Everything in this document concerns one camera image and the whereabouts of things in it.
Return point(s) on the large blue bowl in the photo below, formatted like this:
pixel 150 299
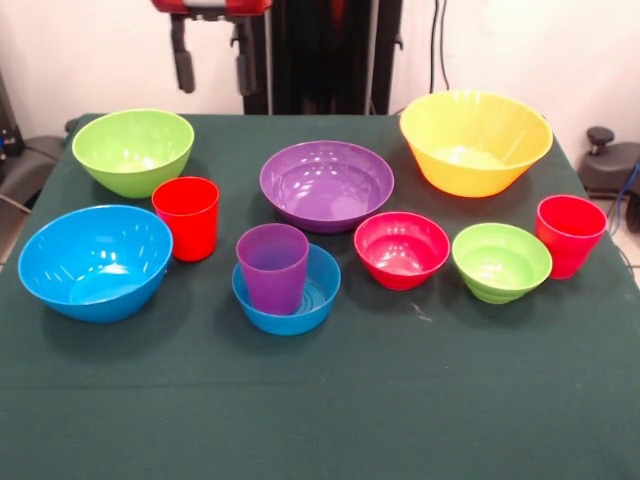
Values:
pixel 95 270

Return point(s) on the black knob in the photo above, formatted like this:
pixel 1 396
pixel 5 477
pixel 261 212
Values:
pixel 600 136

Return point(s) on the purple bowl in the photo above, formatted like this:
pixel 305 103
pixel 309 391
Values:
pixel 325 190

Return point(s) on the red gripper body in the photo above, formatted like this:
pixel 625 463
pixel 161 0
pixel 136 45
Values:
pixel 240 6

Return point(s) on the grey stand base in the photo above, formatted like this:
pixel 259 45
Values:
pixel 612 170
pixel 30 165

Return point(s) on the small blue bowl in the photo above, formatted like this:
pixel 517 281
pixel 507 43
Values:
pixel 325 290

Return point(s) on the purple cup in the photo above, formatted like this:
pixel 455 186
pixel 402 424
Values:
pixel 272 275

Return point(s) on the black equipment box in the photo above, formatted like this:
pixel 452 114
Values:
pixel 7 125

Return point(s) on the small pink bowl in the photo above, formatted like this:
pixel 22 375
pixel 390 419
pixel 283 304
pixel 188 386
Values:
pixel 400 255

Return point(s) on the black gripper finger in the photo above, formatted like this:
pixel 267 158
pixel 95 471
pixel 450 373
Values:
pixel 247 75
pixel 185 70

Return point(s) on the dark green tablecloth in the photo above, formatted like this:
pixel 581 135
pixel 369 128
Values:
pixel 320 400

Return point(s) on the large yellow bowl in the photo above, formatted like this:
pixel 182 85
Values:
pixel 470 165

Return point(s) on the red cup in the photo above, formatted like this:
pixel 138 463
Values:
pixel 187 230
pixel 570 250

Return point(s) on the large green bowl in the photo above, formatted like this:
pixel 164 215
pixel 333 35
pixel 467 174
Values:
pixel 130 150

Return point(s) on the small green bowl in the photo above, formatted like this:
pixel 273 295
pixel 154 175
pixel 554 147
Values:
pixel 500 270

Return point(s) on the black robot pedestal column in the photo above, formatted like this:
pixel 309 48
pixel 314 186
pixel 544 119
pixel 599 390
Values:
pixel 325 60

